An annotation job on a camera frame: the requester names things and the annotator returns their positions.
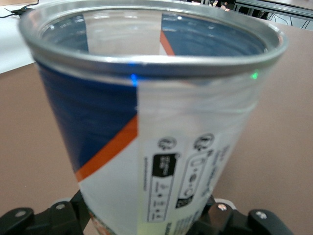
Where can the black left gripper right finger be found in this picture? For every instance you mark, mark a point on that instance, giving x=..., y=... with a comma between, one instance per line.
x=225, y=220

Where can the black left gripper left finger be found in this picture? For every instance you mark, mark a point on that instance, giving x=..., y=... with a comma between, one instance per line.
x=61, y=218

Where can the white blue tennis ball can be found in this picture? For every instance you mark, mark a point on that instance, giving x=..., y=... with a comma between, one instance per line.
x=110, y=110

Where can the aluminium frame rail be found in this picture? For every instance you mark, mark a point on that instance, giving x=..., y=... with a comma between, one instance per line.
x=281, y=8

